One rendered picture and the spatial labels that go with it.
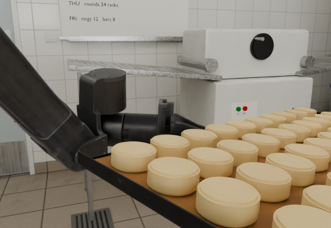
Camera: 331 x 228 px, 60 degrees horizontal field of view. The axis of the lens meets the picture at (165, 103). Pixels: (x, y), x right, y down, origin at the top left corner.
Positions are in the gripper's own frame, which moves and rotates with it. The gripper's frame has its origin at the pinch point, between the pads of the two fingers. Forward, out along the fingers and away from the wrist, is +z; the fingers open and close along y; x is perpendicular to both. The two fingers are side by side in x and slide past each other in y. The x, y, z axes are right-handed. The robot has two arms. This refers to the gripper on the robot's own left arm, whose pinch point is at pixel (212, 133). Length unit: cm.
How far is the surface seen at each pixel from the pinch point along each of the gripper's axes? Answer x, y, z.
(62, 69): -191, 4, -93
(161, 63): -219, -3, -12
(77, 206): -136, 94, -65
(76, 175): -182, 93, -80
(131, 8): -207, -49, -39
